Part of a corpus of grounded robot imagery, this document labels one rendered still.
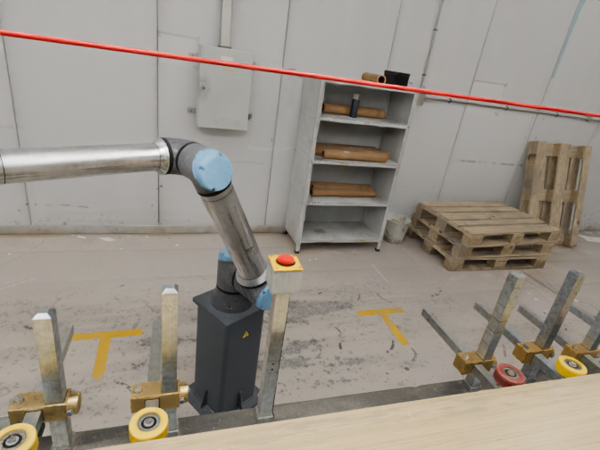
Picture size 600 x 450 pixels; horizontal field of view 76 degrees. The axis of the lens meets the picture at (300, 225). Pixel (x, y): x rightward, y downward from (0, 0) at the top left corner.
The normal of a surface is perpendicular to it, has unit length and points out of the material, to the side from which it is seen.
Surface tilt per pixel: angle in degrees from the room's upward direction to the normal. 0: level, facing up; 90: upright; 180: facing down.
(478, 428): 0
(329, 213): 90
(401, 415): 0
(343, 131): 90
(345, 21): 90
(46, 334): 90
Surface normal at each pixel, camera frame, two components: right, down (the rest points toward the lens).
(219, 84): 0.30, 0.42
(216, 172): 0.68, 0.27
